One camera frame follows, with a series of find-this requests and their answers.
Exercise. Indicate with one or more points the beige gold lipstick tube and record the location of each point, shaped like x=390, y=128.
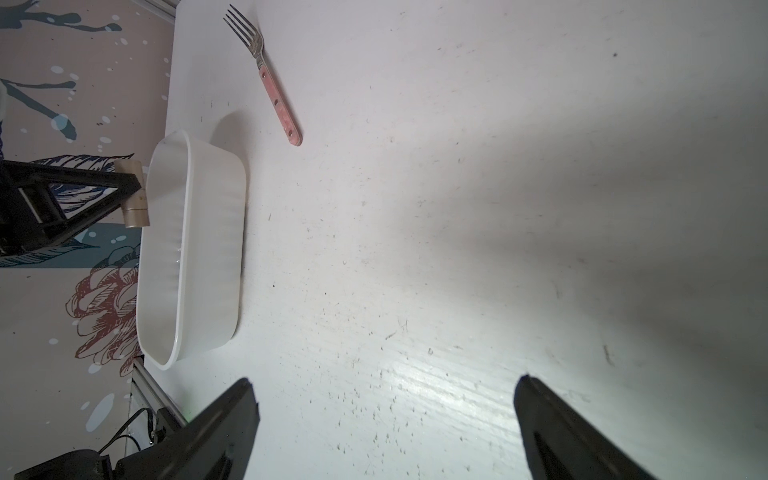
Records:
x=135, y=208

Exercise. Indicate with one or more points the pink handled fork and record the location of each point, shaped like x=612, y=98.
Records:
x=251, y=37

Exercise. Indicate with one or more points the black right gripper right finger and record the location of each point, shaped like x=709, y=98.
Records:
x=560, y=444

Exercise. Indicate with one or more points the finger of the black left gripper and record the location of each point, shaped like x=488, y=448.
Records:
x=21, y=174
x=35, y=220

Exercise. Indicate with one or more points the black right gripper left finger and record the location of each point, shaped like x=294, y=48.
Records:
x=217, y=444

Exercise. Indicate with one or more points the white rectangular storage box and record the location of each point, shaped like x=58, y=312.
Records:
x=191, y=252

